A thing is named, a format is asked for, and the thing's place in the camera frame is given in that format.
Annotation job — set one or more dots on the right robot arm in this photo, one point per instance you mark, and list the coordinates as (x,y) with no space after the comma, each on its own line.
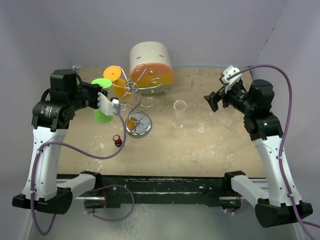
(281,204)

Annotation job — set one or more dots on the white round drawer cabinet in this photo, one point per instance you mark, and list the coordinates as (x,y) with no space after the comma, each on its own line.
(150,67)

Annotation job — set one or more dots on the small red-capped bottle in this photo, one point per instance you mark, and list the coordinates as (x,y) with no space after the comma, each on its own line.
(117,140)

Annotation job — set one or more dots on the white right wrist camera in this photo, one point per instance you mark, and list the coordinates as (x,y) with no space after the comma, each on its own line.
(228,78)

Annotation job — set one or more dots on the clear flute glass back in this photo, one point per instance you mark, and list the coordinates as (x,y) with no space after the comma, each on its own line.
(195,87)

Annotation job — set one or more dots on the clear flute glass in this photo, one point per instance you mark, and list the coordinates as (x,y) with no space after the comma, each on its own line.
(179,110)
(195,87)

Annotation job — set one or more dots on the orange plastic wine glass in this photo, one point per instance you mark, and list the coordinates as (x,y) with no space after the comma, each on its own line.
(116,80)

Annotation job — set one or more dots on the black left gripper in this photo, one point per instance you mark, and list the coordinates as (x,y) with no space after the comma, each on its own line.
(95,88)

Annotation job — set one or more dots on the black mounting rail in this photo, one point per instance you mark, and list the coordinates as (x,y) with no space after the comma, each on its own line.
(163,190)

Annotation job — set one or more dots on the clear flute glass front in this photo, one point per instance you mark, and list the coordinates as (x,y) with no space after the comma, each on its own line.
(179,110)

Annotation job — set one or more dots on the green plastic wine glass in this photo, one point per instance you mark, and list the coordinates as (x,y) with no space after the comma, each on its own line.
(98,115)

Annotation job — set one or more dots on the chrome wine glass rack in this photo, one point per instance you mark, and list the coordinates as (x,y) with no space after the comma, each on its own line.
(137,124)

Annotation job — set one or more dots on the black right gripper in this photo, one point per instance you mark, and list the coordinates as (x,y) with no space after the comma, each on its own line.
(221,94)

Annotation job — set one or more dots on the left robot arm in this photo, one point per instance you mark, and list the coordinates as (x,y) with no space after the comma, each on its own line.
(51,118)

